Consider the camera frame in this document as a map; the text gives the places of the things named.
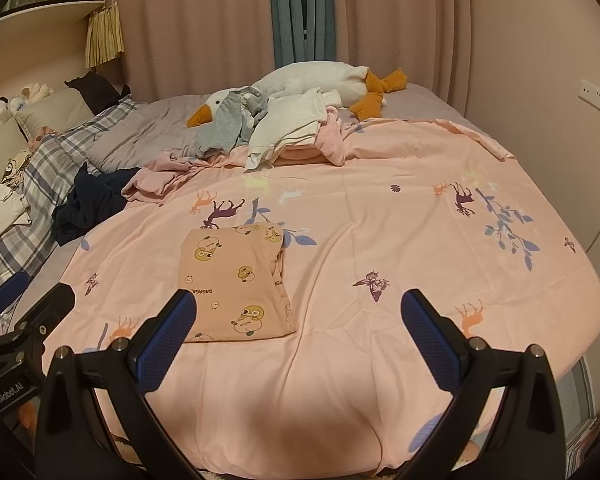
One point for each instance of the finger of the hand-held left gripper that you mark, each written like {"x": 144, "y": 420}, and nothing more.
{"x": 10, "y": 287}
{"x": 55, "y": 302}

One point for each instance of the stack of books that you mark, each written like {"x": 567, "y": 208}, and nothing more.
{"x": 585, "y": 442}

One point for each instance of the teal curtain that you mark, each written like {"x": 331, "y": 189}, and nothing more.
{"x": 285, "y": 10}

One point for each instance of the beige plush toy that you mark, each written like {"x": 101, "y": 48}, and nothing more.
{"x": 36, "y": 91}

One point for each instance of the small pink plush toy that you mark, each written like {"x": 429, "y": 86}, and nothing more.
{"x": 45, "y": 133}

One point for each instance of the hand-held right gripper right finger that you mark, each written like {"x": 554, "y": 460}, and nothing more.
{"x": 432, "y": 345}

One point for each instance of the grey garment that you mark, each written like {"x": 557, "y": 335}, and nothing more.
{"x": 222, "y": 130}

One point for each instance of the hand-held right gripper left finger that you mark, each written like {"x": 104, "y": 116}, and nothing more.
{"x": 165, "y": 340}

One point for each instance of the pink animal print blanket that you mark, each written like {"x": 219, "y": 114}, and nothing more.
{"x": 405, "y": 260}

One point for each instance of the grey plaid blanket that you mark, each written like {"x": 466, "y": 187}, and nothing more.
{"x": 45, "y": 170}

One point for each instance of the thick pink garment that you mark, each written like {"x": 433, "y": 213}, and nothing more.
{"x": 330, "y": 142}

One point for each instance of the orange cartoon print shirt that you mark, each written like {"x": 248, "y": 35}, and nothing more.
{"x": 230, "y": 285}

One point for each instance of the white and blue plush toy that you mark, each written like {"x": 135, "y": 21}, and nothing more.
{"x": 18, "y": 103}

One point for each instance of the thin pink garment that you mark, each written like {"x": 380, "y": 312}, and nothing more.
{"x": 160, "y": 180}

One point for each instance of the yellow striped small curtain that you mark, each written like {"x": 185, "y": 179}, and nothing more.
{"x": 105, "y": 35}

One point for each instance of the cartoon print cloth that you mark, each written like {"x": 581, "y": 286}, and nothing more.
{"x": 12, "y": 170}

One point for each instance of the cream garment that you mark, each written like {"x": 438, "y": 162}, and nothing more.
{"x": 285, "y": 125}

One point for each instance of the dark navy garment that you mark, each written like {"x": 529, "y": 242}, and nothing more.
{"x": 85, "y": 210}

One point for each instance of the white goose plush toy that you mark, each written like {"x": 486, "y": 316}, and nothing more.
{"x": 305, "y": 80}

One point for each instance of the white folded shirt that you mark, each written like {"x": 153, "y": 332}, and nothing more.
{"x": 5, "y": 230}

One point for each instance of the pile of unfolded clothes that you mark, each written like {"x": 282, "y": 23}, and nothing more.
{"x": 155, "y": 125}

